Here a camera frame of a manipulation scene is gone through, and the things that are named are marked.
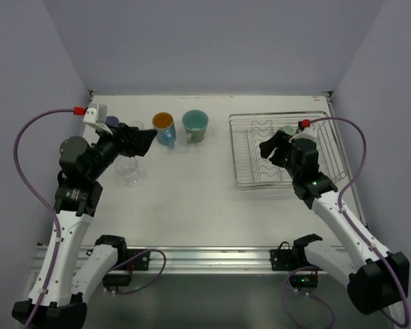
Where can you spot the metal wire dish rack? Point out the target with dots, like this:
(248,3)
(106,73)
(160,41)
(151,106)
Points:
(249,130)

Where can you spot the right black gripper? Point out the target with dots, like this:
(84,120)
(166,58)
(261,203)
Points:
(282,149)

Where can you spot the blue cup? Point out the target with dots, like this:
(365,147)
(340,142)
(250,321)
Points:
(164,124)

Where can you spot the small mint green cup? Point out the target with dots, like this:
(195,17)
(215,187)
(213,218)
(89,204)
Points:
(288,129)

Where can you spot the aluminium mounting rail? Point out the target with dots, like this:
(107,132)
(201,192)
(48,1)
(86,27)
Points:
(211,260)

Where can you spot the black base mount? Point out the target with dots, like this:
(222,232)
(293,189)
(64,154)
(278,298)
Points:
(288,257)
(134,260)

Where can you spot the large green cup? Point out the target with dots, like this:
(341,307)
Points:
(195,123)

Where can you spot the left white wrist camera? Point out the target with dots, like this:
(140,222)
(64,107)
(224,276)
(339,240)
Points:
(95,117)

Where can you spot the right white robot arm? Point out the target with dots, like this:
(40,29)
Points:
(374,277)

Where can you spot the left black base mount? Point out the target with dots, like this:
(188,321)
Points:
(134,260)

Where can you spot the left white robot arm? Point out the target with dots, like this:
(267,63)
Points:
(59,298)

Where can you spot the left black controller box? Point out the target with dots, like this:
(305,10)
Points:
(116,280)

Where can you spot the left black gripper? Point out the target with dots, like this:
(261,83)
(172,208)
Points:
(127,138)

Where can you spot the right black controller box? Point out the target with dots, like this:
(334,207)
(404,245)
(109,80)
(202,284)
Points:
(306,283)

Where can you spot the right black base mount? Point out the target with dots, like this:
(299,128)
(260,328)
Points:
(288,257)

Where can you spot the black controller box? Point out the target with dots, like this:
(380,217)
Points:
(116,280)
(306,283)

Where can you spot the purple plastic cup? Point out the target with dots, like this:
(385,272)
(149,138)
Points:
(112,121)

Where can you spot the clear plastic cup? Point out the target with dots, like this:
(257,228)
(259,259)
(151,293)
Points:
(138,124)
(128,169)

